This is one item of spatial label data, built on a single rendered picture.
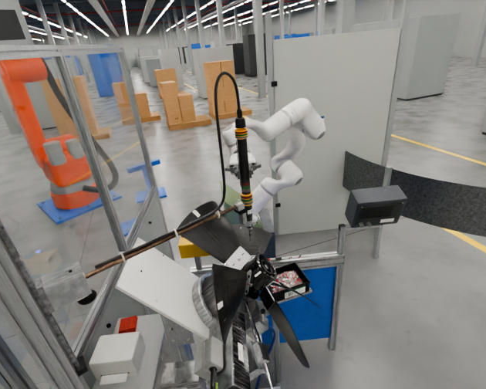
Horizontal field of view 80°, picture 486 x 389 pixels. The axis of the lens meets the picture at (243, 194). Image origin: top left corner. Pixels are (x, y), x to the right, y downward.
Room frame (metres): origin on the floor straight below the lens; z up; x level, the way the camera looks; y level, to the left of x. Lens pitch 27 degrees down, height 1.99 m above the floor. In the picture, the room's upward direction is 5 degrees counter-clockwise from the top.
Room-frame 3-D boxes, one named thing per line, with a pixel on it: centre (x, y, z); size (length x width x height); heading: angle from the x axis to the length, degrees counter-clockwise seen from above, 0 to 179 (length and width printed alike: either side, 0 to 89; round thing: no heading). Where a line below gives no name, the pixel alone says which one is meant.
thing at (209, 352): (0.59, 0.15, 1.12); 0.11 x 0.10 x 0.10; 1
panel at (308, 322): (1.33, -0.10, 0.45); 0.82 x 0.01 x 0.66; 91
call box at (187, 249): (1.32, 0.29, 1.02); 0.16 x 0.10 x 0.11; 91
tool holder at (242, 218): (0.96, -0.01, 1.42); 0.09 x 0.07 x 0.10; 126
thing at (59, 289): (0.59, 0.49, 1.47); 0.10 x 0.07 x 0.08; 126
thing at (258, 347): (0.62, -0.01, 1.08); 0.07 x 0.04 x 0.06; 12
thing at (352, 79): (2.79, -0.92, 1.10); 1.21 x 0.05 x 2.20; 91
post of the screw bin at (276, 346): (1.14, -0.12, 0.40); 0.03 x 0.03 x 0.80; 16
